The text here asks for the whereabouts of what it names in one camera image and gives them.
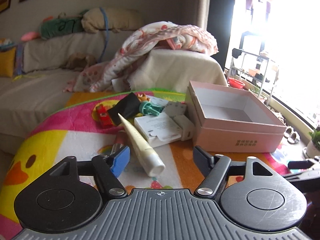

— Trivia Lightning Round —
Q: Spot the pink floral blanket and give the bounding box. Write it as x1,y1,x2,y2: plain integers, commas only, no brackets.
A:
63,21,219,93

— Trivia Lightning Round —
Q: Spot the white power adapter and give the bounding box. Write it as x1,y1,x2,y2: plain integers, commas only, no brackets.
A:
173,115,195,141

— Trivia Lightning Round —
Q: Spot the teal plastic toy tool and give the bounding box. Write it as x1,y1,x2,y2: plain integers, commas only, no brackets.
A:
139,101,164,116

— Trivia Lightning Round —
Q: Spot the yellow cushion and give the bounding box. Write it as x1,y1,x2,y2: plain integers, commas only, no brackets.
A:
0,47,16,77

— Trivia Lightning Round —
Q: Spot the white remote control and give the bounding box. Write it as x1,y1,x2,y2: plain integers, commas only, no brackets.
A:
149,96,169,107

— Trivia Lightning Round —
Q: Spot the potted plant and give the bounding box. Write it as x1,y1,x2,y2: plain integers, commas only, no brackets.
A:
303,126,320,158

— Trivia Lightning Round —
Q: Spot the metal shelf rack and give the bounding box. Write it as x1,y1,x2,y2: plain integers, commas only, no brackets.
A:
227,31,280,106

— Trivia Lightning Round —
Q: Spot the pink cardboard box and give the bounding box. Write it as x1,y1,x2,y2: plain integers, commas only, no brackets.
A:
185,81,286,153

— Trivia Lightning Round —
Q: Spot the red lipstick tube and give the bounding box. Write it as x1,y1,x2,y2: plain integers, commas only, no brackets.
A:
110,130,127,156

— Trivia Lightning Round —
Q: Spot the green plush toy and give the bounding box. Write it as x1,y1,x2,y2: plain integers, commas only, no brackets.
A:
21,10,88,42

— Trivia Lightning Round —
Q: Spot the grey white electronic device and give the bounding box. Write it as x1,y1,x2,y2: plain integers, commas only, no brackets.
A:
163,101,187,118

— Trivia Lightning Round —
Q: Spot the beige pillow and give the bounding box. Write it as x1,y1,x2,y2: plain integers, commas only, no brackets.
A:
81,7,144,33

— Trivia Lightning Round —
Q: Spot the beige covered sofa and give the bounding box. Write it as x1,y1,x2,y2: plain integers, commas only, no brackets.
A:
1,31,227,154

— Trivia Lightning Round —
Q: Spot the colourful cartoon play mat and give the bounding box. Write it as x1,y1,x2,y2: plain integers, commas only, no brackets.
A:
0,88,292,240

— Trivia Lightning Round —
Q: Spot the red basin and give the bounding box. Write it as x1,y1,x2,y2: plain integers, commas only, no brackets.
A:
228,77,245,89

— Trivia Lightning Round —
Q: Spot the white printed carton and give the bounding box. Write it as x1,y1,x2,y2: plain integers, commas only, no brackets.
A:
134,113,182,147

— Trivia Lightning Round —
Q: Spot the cream lotion tube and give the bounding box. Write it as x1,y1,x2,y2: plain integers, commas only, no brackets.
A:
118,113,165,177

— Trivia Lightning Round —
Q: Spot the black cone with orange figurine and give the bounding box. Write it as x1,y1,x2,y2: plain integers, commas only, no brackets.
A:
107,93,150,126

